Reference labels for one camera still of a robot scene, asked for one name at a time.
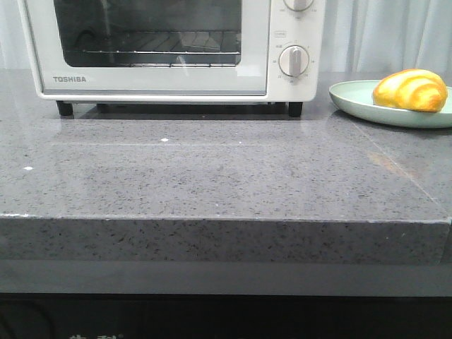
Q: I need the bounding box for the white toaster oven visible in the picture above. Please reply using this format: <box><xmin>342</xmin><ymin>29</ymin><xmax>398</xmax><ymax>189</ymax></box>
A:
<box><xmin>18</xmin><ymin>1</ymin><xmax>326</xmax><ymax>117</ymax></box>

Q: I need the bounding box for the glass oven door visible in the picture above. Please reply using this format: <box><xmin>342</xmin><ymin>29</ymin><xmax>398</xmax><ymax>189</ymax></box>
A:
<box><xmin>18</xmin><ymin>1</ymin><xmax>271</xmax><ymax>100</ymax></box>

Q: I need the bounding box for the wire oven rack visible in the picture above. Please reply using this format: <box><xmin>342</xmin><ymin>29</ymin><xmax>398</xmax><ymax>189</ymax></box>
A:
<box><xmin>63</xmin><ymin>30</ymin><xmax>242</xmax><ymax>68</ymax></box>

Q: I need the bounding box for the light green plate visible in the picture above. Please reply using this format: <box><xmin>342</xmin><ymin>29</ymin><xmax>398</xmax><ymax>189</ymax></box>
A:
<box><xmin>329</xmin><ymin>80</ymin><xmax>451</xmax><ymax>129</ymax></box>

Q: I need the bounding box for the yellow croissant bread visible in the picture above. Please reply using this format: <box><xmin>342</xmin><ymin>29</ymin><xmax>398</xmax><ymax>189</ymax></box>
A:
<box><xmin>372</xmin><ymin>69</ymin><xmax>448</xmax><ymax>113</ymax></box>

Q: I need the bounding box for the upper oven knob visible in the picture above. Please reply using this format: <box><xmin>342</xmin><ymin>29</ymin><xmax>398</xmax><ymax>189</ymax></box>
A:
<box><xmin>284</xmin><ymin>0</ymin><xmax>314</xmax><ymax>11</ymax></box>

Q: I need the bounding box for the white curtain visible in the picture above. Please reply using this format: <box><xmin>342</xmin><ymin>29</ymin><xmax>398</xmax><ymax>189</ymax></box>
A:
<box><xmin>0</xmin><ymin>0</ymin><xmax>452</xmax><ymax>75</ymax></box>

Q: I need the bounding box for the oven knob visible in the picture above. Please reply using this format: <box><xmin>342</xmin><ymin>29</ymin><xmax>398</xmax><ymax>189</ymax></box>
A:
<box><xmin>284</xmin><ymin>0</ymin><xmax>314</xmax><ymax>11</ymax></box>
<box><xmin>278</xmin><ymin>45</ymin><xmax>309</xmax><ymax>77</ymax></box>

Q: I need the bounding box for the lower oven knob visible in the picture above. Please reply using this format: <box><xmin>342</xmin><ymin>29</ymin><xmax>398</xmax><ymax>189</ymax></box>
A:
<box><xmin>278</xmin><ymin>45</ymin><xmax>309</xmax><ymax>77</ymax></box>

